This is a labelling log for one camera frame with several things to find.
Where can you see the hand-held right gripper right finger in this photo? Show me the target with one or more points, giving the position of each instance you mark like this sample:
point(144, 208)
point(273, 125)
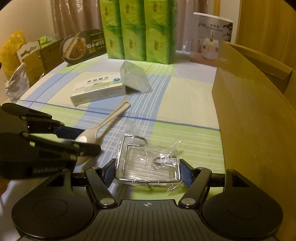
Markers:
point(186, 173)

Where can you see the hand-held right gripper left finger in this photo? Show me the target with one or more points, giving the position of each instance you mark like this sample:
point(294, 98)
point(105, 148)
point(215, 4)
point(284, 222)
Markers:
point(110, 171)

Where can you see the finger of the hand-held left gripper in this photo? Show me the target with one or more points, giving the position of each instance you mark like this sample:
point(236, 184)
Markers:
point(87, 150)
point(67, 133)

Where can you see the metal soap rack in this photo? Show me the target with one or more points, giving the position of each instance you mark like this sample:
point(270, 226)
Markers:
point(143, 162)

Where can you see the beige plastic spoon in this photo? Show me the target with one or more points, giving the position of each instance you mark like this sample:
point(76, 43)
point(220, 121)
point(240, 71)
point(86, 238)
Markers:
point(111, 118)

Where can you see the large cardboard box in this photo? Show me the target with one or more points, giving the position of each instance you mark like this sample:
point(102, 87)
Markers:
point(249, 115)

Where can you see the desktop with checkered tablecloth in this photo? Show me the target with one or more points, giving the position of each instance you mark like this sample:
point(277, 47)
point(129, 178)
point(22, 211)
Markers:
point(161, 97)

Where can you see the white flat medicine box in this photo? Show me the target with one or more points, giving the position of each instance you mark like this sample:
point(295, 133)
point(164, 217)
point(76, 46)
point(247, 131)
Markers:
point(97, 88)

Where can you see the crumpled white plastic bag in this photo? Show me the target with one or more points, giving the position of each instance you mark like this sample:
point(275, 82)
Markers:
point(17, 83)

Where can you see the cardboard box with white cards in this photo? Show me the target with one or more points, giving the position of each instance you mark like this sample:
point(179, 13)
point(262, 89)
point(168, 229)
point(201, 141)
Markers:
point(32, 64)

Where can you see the low brown cardboard box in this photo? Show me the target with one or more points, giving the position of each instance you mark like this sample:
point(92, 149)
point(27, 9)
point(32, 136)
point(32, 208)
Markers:
point(52, 58)

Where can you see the clear plastic box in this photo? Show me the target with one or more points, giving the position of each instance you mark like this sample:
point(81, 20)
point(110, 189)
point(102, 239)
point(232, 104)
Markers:
point(134, 76)

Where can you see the dark oval noodle bowl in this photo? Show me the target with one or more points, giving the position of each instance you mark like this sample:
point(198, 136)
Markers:
point(83, 46)

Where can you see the small green tissue packs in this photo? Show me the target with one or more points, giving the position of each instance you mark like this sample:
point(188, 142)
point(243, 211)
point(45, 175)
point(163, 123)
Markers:
point(47, 39)

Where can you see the yellow plastic bag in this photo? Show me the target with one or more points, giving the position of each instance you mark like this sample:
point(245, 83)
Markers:
point(12, 46)

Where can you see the brown curtain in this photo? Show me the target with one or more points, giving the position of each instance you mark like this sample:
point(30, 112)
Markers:
point(76, 16)

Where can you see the stack of green tissue packs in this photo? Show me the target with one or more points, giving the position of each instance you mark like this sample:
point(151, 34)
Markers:
point(136, 34)

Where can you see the white humidifier box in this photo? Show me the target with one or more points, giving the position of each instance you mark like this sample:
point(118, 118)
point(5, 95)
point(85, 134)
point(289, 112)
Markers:
point(208, 39)

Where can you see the wooden door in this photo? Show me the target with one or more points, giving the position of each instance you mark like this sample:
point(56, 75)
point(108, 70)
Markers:
point(266, 27)

